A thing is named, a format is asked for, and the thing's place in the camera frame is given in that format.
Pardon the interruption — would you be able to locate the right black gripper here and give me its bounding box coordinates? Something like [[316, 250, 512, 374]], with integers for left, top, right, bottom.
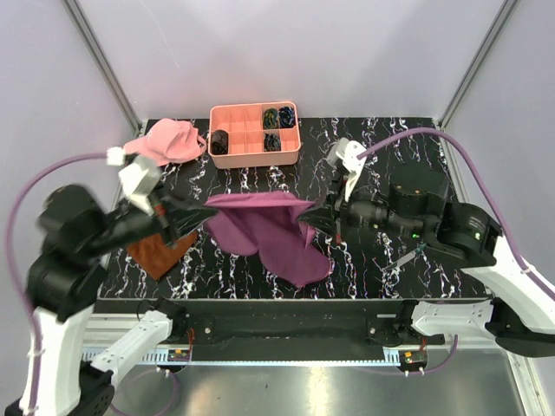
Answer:
[[297, 169, 427, 241]]

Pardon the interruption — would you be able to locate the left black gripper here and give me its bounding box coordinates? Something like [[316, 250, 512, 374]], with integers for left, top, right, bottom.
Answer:
[[80, 177, 217, 257]]

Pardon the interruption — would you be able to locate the purple cloth napkin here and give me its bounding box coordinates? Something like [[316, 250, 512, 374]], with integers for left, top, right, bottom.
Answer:
[[205, 192, 331, 288]]

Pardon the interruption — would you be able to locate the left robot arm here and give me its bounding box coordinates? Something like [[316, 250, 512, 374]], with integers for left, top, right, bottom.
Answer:
[[4, 185, 217, 415]]

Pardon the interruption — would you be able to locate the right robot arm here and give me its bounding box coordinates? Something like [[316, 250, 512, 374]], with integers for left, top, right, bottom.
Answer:
[[299, 172, 554, 358]]

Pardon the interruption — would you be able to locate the brown cloth napkin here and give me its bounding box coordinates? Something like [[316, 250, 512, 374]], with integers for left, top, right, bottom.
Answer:
[[127, 231, 199, 282]]

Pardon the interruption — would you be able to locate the pink baseball cap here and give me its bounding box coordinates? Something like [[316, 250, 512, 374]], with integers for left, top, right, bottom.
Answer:
[[123, 118, 206, 166]]

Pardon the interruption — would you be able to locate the dark rolled sock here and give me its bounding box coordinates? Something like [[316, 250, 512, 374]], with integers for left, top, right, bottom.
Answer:
[[211, 129, 229, 156]]

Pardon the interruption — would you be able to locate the pink divided organizer box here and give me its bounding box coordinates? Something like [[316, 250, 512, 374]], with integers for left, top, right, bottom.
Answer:
[[208, 101, 302, 170]]

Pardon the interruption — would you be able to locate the silver knife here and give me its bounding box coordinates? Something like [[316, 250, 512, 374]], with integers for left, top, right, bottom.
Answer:
[[381, 244, 427, 272]]

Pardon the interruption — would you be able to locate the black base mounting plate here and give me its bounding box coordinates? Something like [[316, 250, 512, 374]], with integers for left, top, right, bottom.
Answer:
[[138, 298, 447, 363]]

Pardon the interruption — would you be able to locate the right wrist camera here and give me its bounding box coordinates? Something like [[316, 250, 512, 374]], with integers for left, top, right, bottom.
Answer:
[[326, 138, 367, 202]]

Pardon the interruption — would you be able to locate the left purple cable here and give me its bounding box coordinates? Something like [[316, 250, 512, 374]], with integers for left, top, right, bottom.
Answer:
[[7, 151, 114, 408]]

